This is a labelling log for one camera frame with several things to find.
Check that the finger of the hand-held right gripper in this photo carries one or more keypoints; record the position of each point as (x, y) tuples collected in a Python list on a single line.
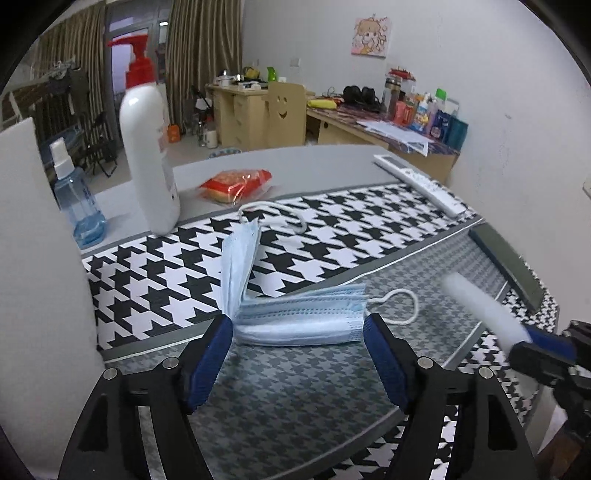
[(535, 362), (551, 344)]

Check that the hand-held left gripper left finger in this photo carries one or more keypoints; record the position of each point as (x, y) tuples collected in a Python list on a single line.
[(212, 364)]

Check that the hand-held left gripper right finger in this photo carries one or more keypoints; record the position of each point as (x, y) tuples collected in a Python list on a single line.
[(385, 364)]

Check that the white foam piece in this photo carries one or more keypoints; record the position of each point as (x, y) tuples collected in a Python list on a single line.
[(480, 314)]

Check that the blue face mask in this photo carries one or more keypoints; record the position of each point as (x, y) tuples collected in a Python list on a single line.
[(300, 318), (240, 263)]

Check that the white foam box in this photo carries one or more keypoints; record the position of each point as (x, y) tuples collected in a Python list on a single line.
[(41, 277)]

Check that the black phone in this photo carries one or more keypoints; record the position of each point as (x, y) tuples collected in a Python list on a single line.
[(508, 263)]

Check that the black white houndstooth mat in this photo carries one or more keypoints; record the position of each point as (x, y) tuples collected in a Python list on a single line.
[(323, 221)]

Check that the red snack packet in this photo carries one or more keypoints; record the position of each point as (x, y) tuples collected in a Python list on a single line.
[(235, 184)]

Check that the white remote control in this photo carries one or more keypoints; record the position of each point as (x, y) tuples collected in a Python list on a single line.
[(415, 177)]

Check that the blue spray bottle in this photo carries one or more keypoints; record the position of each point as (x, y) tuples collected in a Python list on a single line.
[(85, 212)]

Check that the white pump bottle red cap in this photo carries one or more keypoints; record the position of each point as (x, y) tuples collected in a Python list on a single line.
[(147, 161)]

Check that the group of floor bottles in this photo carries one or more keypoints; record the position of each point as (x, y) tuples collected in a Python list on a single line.
[(205, 136)]

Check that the white papers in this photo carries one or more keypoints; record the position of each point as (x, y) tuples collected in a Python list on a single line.
[(397, 134)]

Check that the desk with patterned cloth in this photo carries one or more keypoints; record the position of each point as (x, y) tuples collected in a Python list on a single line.
[(332, 134)]

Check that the light wooden desk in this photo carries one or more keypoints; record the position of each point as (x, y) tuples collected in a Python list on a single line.
[(235, 120)]

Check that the black folding chair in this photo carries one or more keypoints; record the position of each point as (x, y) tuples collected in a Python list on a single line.
[(99, 143)]

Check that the wooden chair with smiley cutout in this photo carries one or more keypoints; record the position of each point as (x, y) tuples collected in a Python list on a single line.
[(281, 124)]

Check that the group of toiletry bottles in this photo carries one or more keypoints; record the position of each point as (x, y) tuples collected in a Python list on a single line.
[(429, 115)]

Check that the yellow cloth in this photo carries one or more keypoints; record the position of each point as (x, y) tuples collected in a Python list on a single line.
[(322, 104)]

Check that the black headphones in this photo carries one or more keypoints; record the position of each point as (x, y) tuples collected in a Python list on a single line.
[(362, 97)]

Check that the green plastic jug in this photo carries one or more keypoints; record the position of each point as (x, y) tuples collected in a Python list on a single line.
[(272, 74)]

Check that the white metal bunk bed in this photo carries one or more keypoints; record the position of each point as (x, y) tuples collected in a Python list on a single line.
[(51, 115)]

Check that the brown curtain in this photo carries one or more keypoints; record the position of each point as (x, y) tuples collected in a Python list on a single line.
[(203, 60), (74, 69)]

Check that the glass balcony door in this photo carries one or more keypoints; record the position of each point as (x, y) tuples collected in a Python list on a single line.
[(120, 74)]

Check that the cartoon wall poster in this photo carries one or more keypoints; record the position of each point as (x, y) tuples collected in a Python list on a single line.
[(371, 37)]

